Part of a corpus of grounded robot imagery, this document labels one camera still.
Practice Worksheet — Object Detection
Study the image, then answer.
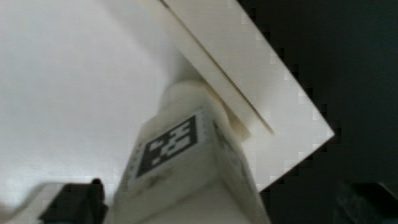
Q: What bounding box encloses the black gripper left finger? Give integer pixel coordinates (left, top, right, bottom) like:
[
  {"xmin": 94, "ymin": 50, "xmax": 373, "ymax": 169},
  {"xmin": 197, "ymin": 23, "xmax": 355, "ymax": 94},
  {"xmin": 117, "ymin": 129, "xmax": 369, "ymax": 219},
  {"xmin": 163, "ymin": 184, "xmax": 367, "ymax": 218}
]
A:
[{"xmin": 38, "ymin": 179, "xmax": 108, "ymax": 224}]

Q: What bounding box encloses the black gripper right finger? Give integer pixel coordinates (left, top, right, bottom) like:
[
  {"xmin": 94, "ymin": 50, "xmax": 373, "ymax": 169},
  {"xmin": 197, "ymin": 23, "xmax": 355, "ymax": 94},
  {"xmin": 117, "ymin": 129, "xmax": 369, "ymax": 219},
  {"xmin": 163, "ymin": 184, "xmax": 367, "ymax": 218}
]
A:
[{"xmin": 332, "ymin": 182, "xmax": 398, "ymax": 224}]

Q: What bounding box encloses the white leg with tag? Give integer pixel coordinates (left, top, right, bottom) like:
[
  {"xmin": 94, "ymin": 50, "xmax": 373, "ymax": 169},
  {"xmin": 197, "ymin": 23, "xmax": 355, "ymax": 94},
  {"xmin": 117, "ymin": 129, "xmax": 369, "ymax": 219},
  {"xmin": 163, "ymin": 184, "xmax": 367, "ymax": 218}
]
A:
[{"xmin": 104, "ymin": 81, "xmax": 271, "ymax": 224}]

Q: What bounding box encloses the white square tabletop with sockets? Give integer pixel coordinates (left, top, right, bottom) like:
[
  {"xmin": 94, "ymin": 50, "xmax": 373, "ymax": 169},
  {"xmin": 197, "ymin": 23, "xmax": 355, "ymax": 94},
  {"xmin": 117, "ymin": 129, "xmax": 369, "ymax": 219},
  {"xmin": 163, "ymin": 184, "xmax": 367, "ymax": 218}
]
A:
[{"xmin": 0, "ymin": 0, "xmax": 337, "ymax": 224}]

